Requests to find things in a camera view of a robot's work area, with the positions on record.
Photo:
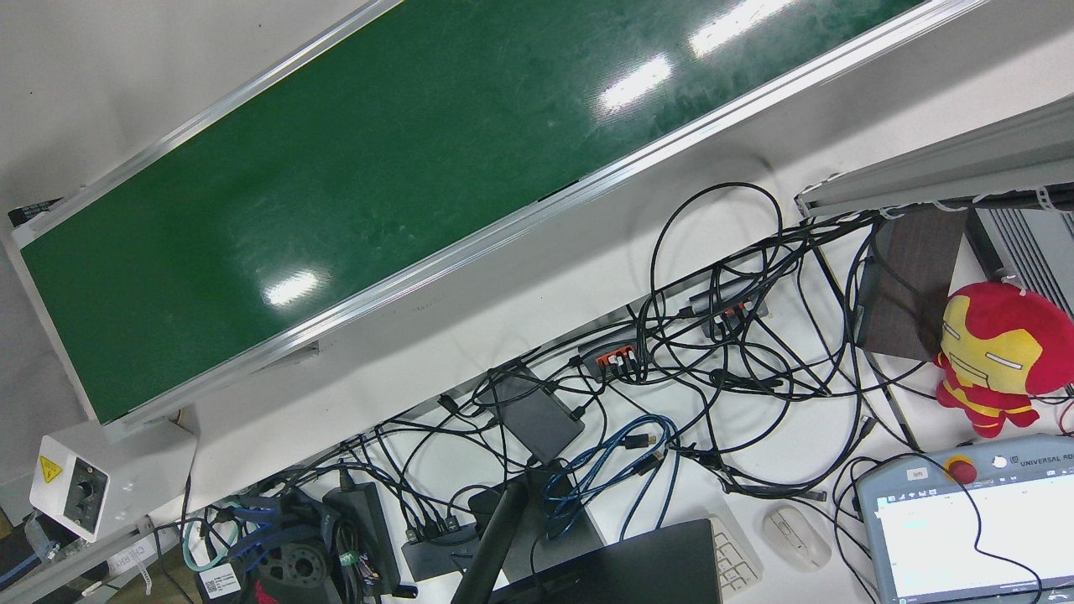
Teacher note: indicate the black laptop lid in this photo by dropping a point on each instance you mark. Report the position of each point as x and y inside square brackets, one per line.
[629, 570]

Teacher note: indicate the black monitor stand pole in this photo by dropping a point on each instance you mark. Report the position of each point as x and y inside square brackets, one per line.
[495, 537]

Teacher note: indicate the grey ribbed computer case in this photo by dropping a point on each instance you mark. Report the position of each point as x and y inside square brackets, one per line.
[1028, 252]

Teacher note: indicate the green conveyor belt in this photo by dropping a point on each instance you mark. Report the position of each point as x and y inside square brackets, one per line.
[403, 176]

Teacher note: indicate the black power adapter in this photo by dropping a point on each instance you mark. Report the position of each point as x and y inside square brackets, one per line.
[537, 415]

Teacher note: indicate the black hub orange ports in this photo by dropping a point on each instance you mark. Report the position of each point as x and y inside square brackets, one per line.
[612, 352]

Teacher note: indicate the black power brick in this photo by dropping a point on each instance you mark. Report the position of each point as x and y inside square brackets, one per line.
[361, 528]

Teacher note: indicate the black device with label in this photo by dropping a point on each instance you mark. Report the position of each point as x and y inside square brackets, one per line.
[285, 562]

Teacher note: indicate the dark brown wooden panel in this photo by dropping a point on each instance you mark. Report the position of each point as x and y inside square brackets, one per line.
[910, 285]

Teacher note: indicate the white computer mouse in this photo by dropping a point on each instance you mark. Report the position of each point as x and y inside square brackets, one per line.
[795, 537]

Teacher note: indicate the grey teach pendant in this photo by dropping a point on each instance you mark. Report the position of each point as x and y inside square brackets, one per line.
[965, 537]

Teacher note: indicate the grey hub orange ports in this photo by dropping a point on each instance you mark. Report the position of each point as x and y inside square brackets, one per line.
[730, 304]

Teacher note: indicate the red yellow plush toy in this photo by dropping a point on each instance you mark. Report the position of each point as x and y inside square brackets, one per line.
[998, 344]

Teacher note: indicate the white conveyor control box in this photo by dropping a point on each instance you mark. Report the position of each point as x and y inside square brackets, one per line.
[109, 478]

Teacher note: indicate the white keyboard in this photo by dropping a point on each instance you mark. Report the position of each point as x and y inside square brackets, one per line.
[737, 558]

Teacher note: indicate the aluminium profile beam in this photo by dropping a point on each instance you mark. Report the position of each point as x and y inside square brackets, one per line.
[940, 168]

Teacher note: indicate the black usb hub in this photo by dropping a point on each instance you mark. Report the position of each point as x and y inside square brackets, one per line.
[436, 549]

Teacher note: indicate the white label tag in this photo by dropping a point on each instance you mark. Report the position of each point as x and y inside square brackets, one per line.
[130, 564]

